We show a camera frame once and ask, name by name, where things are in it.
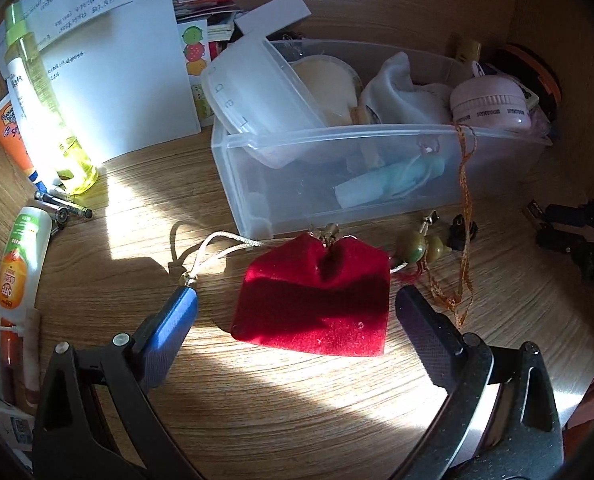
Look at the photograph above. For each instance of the blank white card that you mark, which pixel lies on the blank white card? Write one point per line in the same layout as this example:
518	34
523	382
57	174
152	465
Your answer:
277	12

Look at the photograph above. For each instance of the green gourd bead charm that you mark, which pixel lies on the green gourd bead charm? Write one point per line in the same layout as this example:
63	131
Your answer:
417	249

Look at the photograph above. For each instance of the clear plastic storage bin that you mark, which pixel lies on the clear plastic storage bin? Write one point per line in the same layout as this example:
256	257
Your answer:
302	210

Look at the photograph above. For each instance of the pink round container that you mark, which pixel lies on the pink round container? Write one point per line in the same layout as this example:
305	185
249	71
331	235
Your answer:
489	105

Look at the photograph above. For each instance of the yellow spray bottle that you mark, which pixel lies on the yellow spray bottle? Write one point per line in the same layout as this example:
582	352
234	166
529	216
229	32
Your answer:
47	105

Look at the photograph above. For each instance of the yellow tube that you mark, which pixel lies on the yellow tube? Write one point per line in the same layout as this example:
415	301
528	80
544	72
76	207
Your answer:
468	50

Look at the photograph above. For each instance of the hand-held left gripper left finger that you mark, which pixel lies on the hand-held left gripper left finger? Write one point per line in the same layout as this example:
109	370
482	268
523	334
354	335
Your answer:
174	325

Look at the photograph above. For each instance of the handwritten white paper sheet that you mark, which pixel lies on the handwritten white paper sheet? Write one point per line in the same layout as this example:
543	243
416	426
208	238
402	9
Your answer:
142	75

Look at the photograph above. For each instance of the small black clasp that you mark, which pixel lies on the small black clasp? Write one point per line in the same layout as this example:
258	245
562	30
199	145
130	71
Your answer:
459	235

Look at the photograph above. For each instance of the wooden desktop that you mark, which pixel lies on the wooden desktop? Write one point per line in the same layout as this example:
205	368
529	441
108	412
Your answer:
297	410

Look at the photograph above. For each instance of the teal translucent tube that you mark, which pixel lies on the teal translucent tube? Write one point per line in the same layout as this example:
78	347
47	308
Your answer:
392	180

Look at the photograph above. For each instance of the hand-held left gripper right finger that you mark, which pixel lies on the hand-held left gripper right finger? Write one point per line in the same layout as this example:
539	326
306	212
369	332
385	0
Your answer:
422	325

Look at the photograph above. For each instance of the white green orange tube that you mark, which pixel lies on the white green orange tube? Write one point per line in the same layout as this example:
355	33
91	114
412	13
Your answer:
22	260

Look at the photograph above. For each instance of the beige slim tube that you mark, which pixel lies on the beige slim tube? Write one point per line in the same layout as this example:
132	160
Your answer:
33	355

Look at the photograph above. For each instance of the clear plastic lid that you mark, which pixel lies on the clear plastic lid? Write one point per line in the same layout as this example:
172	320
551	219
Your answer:
262	90

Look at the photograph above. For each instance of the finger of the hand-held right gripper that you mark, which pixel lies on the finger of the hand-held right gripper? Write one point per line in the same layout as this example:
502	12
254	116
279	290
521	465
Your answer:
559	241
572	212

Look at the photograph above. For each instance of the fruit sticker sheet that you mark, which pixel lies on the fruit sticker sheet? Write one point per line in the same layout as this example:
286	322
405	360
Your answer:
197	60

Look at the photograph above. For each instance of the red velvet pouch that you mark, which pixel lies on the red velvet pouch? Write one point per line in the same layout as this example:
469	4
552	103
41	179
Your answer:
317	305

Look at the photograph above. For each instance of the beige plastic cup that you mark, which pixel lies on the beige plastic cup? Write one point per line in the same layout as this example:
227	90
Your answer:
327	85

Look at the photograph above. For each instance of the orange sunscreen tube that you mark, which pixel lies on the orange sunscreen tube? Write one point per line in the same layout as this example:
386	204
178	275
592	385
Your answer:
12	130

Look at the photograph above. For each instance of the stack of booklets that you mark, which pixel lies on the stack of booklets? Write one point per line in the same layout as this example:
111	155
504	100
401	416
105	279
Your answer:
209	2

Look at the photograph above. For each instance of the black orange round case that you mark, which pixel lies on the black orange round case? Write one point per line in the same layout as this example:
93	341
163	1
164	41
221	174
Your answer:
534	72

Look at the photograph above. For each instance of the white printed box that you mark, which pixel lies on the white printed box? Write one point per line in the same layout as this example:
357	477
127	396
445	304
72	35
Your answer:
7	425

